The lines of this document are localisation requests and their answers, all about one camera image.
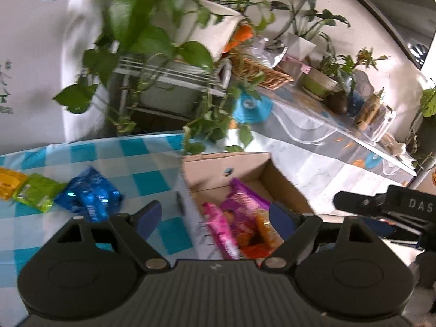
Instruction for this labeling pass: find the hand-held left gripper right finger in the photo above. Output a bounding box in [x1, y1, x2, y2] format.
[261, 202, 375, 273]

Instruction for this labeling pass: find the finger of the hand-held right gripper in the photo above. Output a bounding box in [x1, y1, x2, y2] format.
[333, 191, 389, 216]

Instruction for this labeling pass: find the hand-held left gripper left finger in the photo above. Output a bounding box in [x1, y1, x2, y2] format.
[56, 200, 171, 273]

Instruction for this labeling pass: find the orange red snack packet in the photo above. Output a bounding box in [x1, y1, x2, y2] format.
[238, 210, 285, 260]

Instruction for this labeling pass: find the purple snack packet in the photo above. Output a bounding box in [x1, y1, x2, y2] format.
[219, 177, 272, 219]

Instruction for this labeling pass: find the pink white snack packet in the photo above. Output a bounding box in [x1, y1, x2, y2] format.
[200, 202, 241, 260]

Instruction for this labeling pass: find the cardboard box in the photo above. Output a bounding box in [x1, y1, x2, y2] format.
[181, 152, 314, 264]

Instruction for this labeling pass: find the white patterned table cover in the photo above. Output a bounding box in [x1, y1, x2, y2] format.
[225, 85, 422, 219]

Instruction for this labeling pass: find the blue checked tablecloth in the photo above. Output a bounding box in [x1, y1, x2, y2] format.
[0, 131, 213, 319]

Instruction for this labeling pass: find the blue snack packet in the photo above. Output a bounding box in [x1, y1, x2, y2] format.
[54, 166, 124, 224]

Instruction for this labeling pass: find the clear plastic container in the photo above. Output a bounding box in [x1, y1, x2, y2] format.
[370, 104, 398, 143]

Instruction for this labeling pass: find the gold bottle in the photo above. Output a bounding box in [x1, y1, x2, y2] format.
[353, 90, 383, 131]

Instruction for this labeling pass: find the brown round object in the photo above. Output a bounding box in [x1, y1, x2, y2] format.
[325, 90, 350, 115]

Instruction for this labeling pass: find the monstera leaf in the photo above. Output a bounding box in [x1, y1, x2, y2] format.
[420, 86, 436, 119]

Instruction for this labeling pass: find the green snack packet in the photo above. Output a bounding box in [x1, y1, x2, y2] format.
[12, 173, 68, 214]

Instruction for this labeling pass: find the green plant pot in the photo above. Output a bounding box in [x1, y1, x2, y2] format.
[299, 66, 342, 102]

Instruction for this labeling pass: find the small leafy plant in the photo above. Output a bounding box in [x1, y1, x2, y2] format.
[319, 47, 389, 87]

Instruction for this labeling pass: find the white metal plant rack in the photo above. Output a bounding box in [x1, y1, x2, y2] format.
[114, 54, 233, 120]

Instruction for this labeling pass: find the yellow snack packet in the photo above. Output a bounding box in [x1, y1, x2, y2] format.
[0, 166, 28, 201]

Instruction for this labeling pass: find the wicker basket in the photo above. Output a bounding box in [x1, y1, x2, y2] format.
[229, 54, 294, 91]

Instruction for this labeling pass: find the clear plastic bag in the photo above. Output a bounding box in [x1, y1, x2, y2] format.
[244, 37, 291, 69]

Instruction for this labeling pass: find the small white square pot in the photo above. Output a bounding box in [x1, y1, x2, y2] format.
[284, 32, 318, 58]

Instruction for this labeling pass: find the dark screen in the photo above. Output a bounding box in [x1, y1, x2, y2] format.
[325, 0, 436, 73]

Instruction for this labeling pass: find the orange plastic bag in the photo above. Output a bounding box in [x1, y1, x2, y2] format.
[222, 23, 257, 54]

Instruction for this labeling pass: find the pothos plant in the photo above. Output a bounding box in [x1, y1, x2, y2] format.
[53, 0, 284, 155]

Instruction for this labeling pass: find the white plant pot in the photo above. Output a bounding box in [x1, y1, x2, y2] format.
[169, 0, 246, 63]

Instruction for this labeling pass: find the tall leafy plant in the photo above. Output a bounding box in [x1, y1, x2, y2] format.
[270, 0, 352, 46]

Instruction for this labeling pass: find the large white printed carton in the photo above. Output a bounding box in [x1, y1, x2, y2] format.
[0, 0, 78, 148]

